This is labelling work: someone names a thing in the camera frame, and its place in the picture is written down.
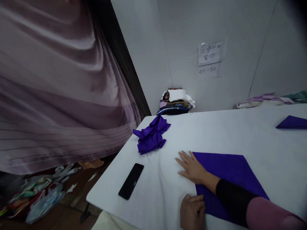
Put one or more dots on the person's right thumb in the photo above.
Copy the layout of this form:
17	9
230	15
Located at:
182	173

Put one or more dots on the heap of folded purple napkins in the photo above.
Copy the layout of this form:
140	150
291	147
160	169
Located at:
151	136

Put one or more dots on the person's left thumb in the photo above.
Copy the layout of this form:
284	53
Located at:
201	200

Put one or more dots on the small white paper sheet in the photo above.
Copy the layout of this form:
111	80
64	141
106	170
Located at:
209	71

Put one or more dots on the person's right ring finger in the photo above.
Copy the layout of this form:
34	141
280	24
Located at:
192	155

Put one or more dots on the black smartphone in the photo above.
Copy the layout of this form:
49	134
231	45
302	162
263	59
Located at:
131	181

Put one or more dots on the person's left fingers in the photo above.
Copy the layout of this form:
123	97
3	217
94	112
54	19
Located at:
190	199

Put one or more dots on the person's right index finger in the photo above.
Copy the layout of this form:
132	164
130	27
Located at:
180	160

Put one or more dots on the triangular folded purple napkin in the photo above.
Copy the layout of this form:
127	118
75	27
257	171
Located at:
293	123

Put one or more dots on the handwritten paper notice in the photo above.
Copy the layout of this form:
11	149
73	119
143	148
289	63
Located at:
211	53

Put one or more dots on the person's left hand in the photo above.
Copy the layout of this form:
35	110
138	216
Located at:
192	214

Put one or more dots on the crumpled pastel cloth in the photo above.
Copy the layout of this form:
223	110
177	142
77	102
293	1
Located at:
266	99

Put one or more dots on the stack of folded clothes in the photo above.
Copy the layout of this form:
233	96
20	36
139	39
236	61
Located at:
176	101

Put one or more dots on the white tablecloth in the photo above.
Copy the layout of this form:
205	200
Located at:
215	134

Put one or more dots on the heap of plastic bags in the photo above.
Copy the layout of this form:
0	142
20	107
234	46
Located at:
33	196

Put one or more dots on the person's right middle finger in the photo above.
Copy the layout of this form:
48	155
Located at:
184	155

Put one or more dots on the mauve satin curtain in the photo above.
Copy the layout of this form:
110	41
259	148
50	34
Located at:
60	83

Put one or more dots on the person's right hand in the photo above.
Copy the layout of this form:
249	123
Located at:
193	169

